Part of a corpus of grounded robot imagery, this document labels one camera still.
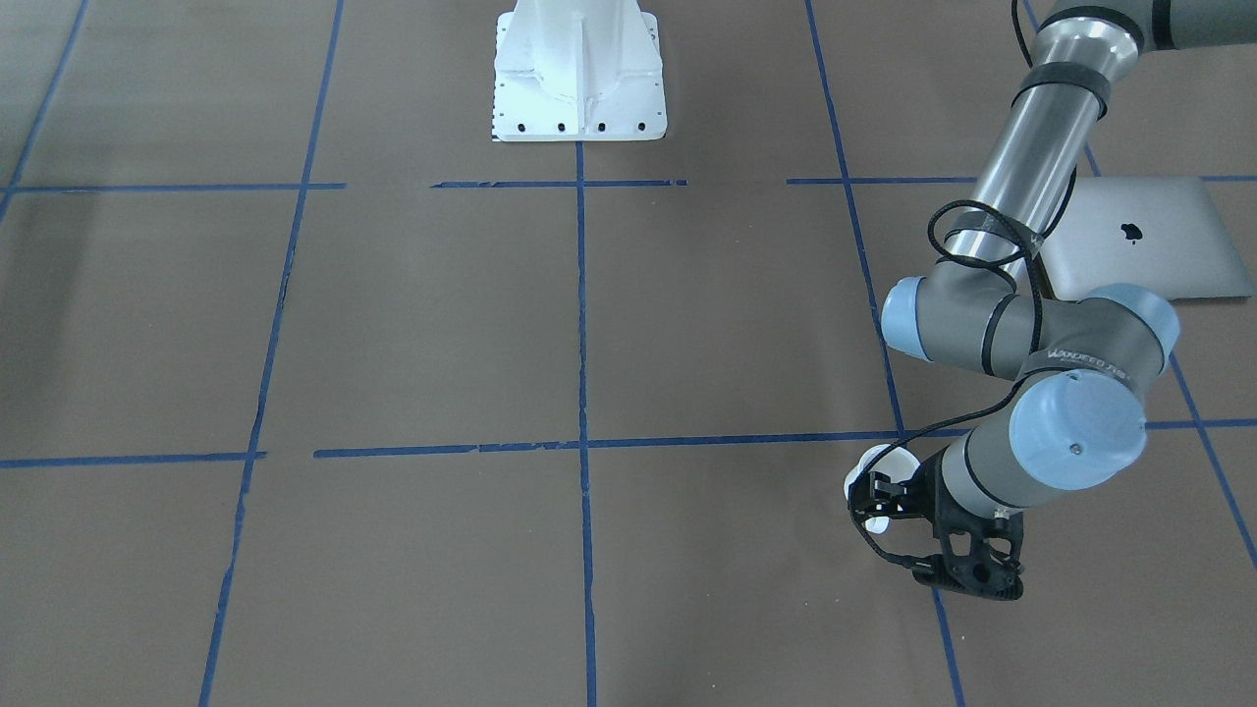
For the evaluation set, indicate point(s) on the silver closed laptop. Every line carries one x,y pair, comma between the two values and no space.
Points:
1163,233

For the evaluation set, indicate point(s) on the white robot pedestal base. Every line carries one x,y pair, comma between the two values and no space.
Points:
578,70

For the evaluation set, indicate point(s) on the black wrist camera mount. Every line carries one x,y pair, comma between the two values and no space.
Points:
978,556

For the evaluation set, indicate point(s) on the white ceramic mug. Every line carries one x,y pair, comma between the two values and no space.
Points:
898,465

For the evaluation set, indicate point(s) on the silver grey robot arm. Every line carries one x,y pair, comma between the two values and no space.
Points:
1080,368

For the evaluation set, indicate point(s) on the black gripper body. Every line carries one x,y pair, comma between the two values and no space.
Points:
918,488

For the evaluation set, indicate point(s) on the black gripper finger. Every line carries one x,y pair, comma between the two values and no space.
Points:
879,487
875,509

